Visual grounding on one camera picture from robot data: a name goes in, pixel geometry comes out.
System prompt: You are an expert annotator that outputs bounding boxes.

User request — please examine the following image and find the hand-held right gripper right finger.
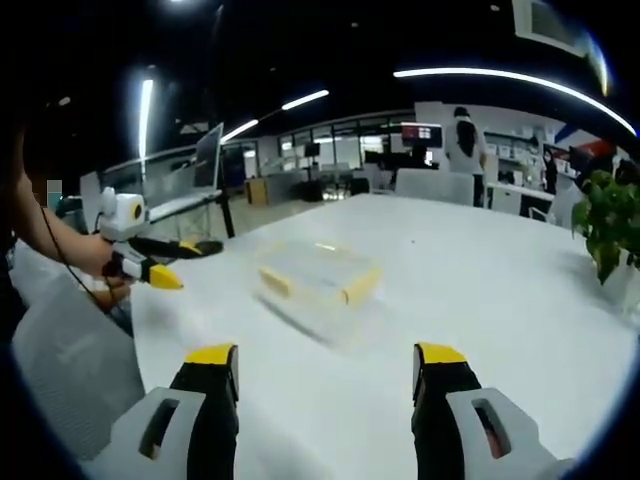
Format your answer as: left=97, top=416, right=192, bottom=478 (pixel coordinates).
left=412, top=342, right=576, bottom=480

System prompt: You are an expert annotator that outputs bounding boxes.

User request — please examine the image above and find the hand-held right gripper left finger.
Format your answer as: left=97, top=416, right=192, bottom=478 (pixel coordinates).
left=79, top=342, right=240, bottom=480

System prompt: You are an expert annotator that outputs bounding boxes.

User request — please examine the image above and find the clear plastic buckle box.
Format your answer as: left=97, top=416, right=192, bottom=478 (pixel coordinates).
left=254, top=238, right=385, bottom=346

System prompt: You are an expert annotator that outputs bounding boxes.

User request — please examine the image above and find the person's left hand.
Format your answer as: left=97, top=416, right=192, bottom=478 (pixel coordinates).
left=82, top=234, right=131, bottom=306

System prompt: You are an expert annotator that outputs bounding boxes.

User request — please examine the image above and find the black stand with round base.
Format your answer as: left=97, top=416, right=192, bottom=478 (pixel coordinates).
left=197, top=192, right=236, bottom=257

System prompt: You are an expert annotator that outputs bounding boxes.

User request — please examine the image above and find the large computer monitor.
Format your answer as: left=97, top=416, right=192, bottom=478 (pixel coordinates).
left=193, top=122, right=225, bottom=190

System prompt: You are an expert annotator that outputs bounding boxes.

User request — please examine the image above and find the brown cardboard box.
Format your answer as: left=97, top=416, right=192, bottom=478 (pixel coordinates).
left=245, top=178, right=270, bottom=206

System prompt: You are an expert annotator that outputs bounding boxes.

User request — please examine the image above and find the grey fabric chair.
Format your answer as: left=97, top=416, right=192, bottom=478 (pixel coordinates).
left=12, top=284, right=146, bottom=461

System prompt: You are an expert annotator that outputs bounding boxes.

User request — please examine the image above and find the person's dark clothing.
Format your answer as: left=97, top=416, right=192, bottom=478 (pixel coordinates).
left=0, top=119, right=29, bottom=341

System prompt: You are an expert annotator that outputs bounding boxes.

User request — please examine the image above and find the white chair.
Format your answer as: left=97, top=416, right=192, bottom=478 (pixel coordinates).
left=394, top=168, right=475, bottom=206

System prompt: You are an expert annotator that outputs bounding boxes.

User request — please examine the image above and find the green potted plant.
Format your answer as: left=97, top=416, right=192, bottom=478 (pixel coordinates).
left=572, top=169, right=640, bottom=306

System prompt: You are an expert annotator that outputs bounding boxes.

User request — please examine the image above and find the monitor with red screen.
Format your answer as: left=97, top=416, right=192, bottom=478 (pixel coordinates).
left=401, top=122, right=444, bottom=149

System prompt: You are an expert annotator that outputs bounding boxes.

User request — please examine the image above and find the long curved ceiling light strip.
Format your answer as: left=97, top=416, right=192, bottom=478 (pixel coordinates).
left=393, top=67, right=637, bottom=136

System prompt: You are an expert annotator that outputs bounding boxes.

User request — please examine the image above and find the ceiling air vent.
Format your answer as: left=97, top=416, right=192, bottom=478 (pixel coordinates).
left=512, top=0, right=594, bottom=56

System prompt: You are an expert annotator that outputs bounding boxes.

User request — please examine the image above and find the black cable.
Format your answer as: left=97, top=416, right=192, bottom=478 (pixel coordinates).
left=42, top=207, right=124, bottom=314

